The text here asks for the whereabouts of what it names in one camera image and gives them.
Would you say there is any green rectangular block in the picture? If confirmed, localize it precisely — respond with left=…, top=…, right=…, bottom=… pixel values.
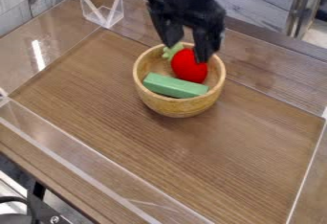
left=143, top=73, right=209, bottom=99

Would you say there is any clear acrylic corner bracket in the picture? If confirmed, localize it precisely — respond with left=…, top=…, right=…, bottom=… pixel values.
left=79, top=0, right=124, bottom=29

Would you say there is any clear acrylic tray wall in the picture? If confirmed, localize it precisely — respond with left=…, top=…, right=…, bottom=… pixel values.
left=0, top=92, right=213, bottom=224

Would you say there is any metal table leg background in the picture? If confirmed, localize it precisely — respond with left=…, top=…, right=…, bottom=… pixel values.
left=284, top=0, right=320, bottom=38

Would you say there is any wooden bowl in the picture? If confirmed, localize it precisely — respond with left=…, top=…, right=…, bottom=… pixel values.
left=133, top=42, right=225, bottom=118

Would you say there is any red plush strawberry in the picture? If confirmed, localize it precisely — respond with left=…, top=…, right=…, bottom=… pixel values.
left=163, top=43, right=208, bottom=83

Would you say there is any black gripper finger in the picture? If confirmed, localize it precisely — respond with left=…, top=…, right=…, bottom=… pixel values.
left=152, top=14, right=184, bottom=48
left=193, top=25, right=224, bottom=63

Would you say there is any black table leg bracket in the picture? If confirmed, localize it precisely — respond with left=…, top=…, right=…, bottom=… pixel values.
left=0, top=183, right=75, bottom=224

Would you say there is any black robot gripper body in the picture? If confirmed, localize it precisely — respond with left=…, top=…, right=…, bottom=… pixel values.
left=148, top=0, right=225, bottom=31

